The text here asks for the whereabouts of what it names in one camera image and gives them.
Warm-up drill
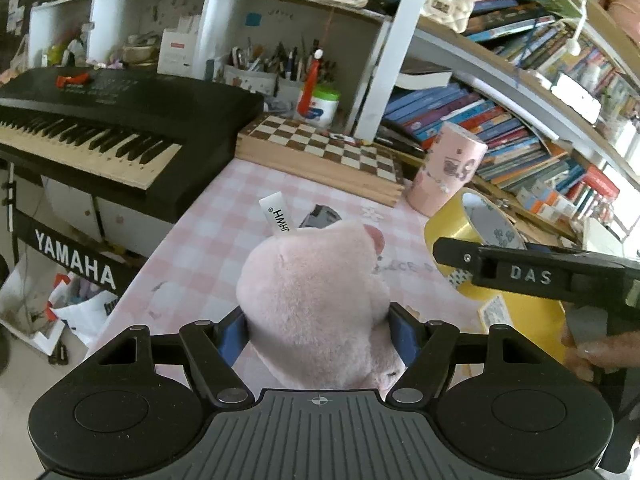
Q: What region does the black Yamaha keyboard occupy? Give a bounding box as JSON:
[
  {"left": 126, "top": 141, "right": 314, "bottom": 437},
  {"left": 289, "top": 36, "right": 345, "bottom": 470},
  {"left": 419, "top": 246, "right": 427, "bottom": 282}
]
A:
[{"left": 0, "top": 65, "right": 266, "bottom": 296}]

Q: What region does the white bookshelf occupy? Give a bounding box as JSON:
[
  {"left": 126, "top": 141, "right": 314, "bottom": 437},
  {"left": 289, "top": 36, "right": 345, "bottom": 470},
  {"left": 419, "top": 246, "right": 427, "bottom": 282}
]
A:
[{"left": 20, "top": 0, "right": 639, "bottom": 234}]

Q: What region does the pink plush pig toy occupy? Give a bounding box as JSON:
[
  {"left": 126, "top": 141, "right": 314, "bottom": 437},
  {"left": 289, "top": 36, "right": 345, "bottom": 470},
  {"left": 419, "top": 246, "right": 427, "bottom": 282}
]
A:
[{"left": 236, "top": 220, "right": 406, "bottom": 394}]

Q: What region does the yellow tape roll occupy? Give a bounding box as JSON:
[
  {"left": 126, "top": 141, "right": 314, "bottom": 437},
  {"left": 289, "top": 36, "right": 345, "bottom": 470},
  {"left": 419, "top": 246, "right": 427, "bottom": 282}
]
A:
[{"left": 424, "top": 188, "right": 565, "bottom": 360}]

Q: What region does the white green lid jar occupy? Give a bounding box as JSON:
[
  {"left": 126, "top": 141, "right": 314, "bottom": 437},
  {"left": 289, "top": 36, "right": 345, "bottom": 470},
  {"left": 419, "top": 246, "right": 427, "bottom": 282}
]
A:
[{"left": 304, "top": 84, "right": 341, "bottom": 128}]

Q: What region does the grey toy car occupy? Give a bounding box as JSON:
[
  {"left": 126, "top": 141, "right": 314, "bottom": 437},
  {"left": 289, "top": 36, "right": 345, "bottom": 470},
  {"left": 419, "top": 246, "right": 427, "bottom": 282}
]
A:
[{"left": 299, "top": 205, "right": 342, "bottom": 229}]

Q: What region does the pink cylindrical canister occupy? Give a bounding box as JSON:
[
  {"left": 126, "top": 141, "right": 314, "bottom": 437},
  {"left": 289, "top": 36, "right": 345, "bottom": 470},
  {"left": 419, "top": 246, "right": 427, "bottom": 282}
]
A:
[{"left": 407, "top": 122, "right": 488, "bottom": 217}]

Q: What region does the wooden chessboard box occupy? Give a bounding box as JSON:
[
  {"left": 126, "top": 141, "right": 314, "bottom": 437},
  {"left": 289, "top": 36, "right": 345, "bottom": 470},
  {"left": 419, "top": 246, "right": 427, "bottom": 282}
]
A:
[{"left": 235, "top": 114, "right": 405, "bottom": 207}]

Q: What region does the pink checkered tablecloth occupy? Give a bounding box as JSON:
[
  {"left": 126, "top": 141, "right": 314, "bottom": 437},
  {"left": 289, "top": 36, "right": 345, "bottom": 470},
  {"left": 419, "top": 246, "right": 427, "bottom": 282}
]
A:
[{"left": 84, "top": 156, "right": 566, "bottom": 396}]

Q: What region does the person right hand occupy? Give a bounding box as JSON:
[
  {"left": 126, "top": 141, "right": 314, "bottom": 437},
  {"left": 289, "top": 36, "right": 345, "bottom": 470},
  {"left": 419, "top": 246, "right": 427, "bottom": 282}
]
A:
[{"left": 561, "top": 302, "right": 639, "bottom": 382}]

